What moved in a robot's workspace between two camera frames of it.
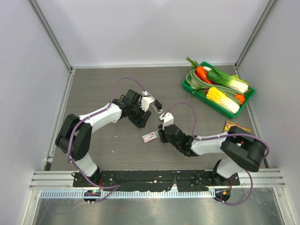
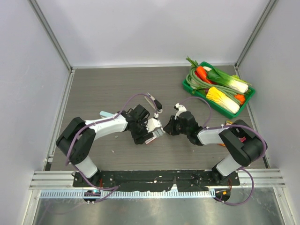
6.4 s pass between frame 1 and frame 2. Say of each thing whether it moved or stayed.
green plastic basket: stayed
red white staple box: stayed
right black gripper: moved
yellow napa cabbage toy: stayed
